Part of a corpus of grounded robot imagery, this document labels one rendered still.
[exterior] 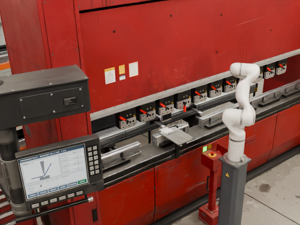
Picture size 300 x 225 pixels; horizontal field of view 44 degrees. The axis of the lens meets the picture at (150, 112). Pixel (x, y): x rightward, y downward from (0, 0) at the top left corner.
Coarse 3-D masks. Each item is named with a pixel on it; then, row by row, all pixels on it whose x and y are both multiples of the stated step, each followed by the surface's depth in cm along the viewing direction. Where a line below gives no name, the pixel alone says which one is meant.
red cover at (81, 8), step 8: (80, 0) 239; (88, 0) 243; (96, 0) 246; (104, 0) 249; (112, 0) 253; (120, 0) 256; (128, 0) 260; (136, 0) 264; (144, 0) 268; (80, 8) 241; (88, 8) 244
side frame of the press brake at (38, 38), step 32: (0, 0) 263; (32, 0) 209; (64, 0) 213; (32, 32) 226; (64, 32) 220; (32, 64) 244; (64, 64) 227; (32, 128) 291; (64, 128) 243; (96, 192) 279; (64, 224) 292; (96, 224) 291
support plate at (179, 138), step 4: (172, 128) 337; (176, 128) 337; (176, 132) 330; (180, 132) 330; (184, 132) 330; (164, 136) 325; (168, 136) 324; (172, 136) 324; (176, 136) 323; (180, 136) 323; (184, 136) 323; (188, 136) 323; (172, 140) 317; (176, 140) 317; (180, 140) 317; (184, 140) 317; (188, 140) 317; (176, 144) 313; (180, 144) 312
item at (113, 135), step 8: (256, 88) 435; (224, 96) 405; (232, 96) 414; (200, 104) 388; (208, 104) 395; (216, 104) 402; (176, 112) 370; (184, 112) 377; (192, 112) 385; (136, 120) 357; (160, 120) 360; (176, 120) 374; (112, 128) 343; (128, 128) 342; (136, 128) 345; (144, 128) 351; (152, 128) 358; (104, 136) 330; (112, 136) 332; (120, 136) 337; (128, 136) 344; (104, 144) 331; (112, 144) 335
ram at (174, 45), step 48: (192, 0) 297; (240, 0) 329; (288, 0) 370; (96, 48) 260; (144, 48) 285; (192, 48) 315; (240, 48) 352; (288, 48) 399; (96, 96) 274; (144, 96) 302
